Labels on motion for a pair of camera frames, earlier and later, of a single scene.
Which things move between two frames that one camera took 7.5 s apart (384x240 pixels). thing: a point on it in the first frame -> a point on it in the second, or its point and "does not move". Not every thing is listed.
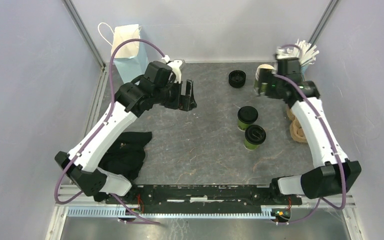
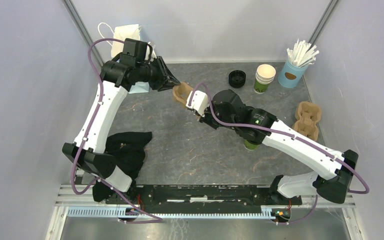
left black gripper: (186, 103) -> (166, 79)
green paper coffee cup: (249, 145) does not move
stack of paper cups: (264, 87) does not move
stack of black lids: (236, 78) does not move
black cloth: (126, 154) does not move
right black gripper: (266, 76) -> (206, 120)
